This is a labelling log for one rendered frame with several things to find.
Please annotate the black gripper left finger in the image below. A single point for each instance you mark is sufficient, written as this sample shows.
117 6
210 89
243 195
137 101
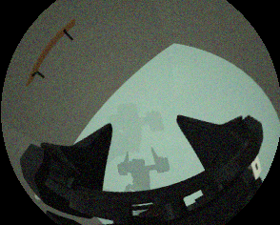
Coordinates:
88 157

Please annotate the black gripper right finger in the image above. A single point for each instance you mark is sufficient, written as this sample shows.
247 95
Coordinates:
207 139

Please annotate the cream power strip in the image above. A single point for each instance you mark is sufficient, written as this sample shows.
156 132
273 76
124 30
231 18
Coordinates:
255 167

